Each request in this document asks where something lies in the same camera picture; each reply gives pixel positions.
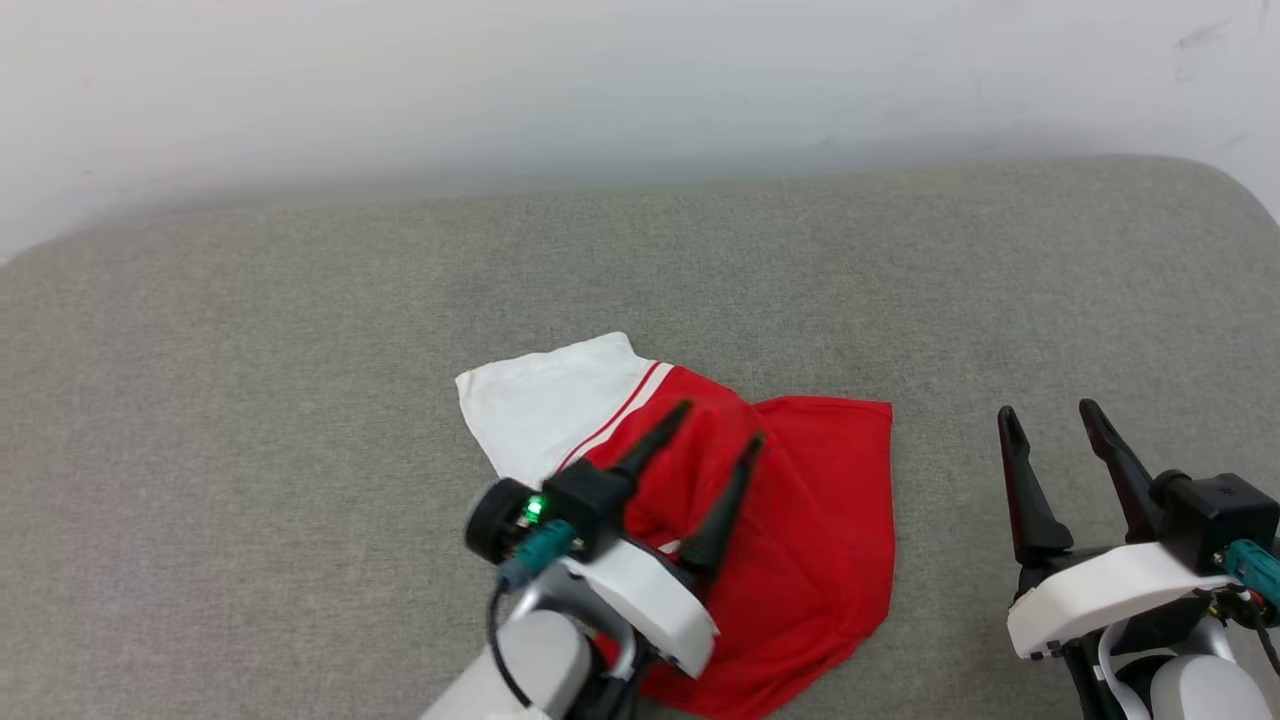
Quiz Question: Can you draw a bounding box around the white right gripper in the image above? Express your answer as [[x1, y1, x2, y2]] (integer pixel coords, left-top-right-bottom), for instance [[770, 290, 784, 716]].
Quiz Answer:
[[997, 399, 1241, 661]]

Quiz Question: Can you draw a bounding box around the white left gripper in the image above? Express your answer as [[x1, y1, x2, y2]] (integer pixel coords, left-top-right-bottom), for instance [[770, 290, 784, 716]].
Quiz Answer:
[[560, 401, 765, 678]]

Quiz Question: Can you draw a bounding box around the red and white garment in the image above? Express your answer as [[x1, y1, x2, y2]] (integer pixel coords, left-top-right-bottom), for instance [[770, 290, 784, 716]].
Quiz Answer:
[[455, 332, 896, 720]]

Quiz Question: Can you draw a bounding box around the grey fabric sofa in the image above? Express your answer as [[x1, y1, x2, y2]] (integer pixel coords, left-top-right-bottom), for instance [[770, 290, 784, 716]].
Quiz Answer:
[[0, 155, 1280, 720]]

